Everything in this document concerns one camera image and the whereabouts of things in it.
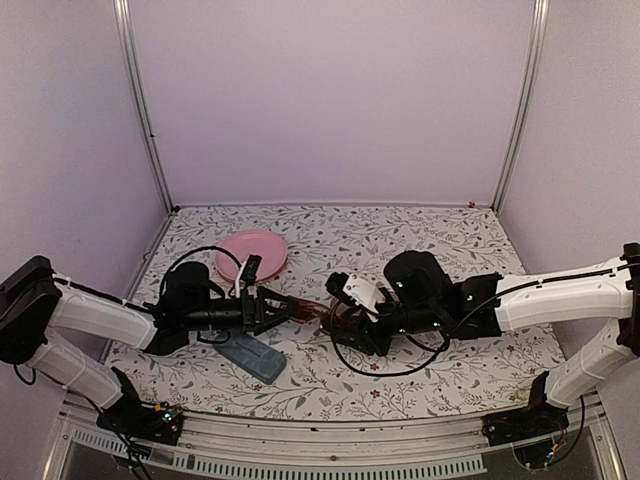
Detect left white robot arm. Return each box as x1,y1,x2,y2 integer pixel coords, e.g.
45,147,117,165
1,256,300,434

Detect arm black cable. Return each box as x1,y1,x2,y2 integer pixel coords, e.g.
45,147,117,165
159,245,246,301
330,284,501,377

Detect aluminium frame post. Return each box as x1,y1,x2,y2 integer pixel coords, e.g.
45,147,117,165
491,0,550,216
113,0,175,214

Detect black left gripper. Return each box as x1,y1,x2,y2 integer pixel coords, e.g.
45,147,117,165
182,285,299,336

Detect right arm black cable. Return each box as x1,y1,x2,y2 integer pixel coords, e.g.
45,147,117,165
330,284,501,377

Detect grey case green lining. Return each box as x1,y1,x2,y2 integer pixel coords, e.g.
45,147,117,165
213,333,287,385

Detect left aluminium frame post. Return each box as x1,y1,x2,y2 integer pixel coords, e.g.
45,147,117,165
113,0,175,214

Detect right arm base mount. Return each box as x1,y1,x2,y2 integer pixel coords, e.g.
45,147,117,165
482,371,586,471

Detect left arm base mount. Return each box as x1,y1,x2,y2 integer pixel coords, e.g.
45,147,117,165
96,367,184,446

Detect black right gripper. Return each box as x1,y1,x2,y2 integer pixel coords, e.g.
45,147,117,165
330,289,442,358

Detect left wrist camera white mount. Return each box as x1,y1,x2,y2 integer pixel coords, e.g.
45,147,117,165
229,254,262,297

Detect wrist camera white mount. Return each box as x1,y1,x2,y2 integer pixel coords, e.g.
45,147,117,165
325,272,386,323
229,254,262,297

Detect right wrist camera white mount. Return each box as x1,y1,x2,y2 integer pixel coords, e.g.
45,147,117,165
325,272,386,323

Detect brown sunglasses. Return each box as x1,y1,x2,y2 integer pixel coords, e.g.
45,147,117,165
291,298,329,334

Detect front aluminium rail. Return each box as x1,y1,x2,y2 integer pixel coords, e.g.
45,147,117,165
43,393,627,479

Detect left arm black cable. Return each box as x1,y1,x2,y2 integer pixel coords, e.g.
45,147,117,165
159,245,246,301

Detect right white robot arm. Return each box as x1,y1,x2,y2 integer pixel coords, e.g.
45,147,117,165
322,242,639,436

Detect right aluminium frame post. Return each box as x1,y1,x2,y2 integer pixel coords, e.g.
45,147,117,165
491,0,550,216

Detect black glasses case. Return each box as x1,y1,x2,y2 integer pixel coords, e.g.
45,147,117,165
320,301,361,339

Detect pink plate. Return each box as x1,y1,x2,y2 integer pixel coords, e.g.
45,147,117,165
221,229,288,282

